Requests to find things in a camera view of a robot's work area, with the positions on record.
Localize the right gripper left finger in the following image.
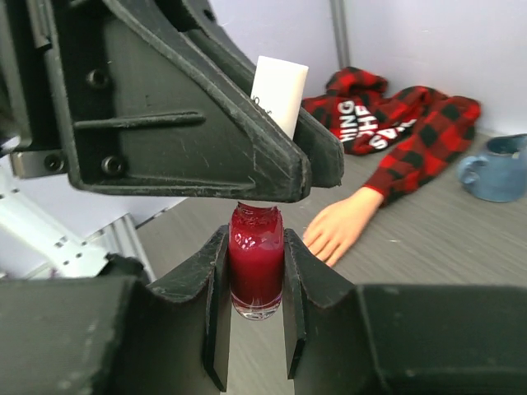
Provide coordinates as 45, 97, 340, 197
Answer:
1, 226, 231, 394

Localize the white nail polish cap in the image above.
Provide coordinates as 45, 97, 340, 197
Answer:
250, 56, 309, 139

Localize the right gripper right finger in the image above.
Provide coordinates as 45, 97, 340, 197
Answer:
282, 230, 526, 394

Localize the red nail polish bottle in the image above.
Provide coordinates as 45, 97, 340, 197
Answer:
228, 202, 284, 321

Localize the mannequin hand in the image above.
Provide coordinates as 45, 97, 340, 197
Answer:
303, 187, 385, 267

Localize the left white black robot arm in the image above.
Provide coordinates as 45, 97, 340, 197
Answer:
1, 1, 343, 277

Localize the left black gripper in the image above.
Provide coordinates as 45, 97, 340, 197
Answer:
1, 1, 68, 179

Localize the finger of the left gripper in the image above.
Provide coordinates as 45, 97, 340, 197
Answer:
157, 1, 344, 188
44, 1, 311, 202

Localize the red black plaid shirt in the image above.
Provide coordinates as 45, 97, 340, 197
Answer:
301, 67, 481, 204

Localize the blue ceramic jug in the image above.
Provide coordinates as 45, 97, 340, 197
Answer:
457, 133, 526, 202

